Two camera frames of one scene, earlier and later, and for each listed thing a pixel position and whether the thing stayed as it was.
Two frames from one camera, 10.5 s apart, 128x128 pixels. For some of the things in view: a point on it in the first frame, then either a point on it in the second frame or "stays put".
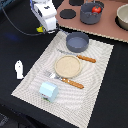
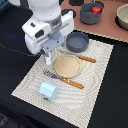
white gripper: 45,11 -> 48,36
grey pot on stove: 86,14 stays put
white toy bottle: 19,69 -> 48,59
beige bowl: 121,19 stays put
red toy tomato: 96,9 stays put
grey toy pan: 76,42 stays put
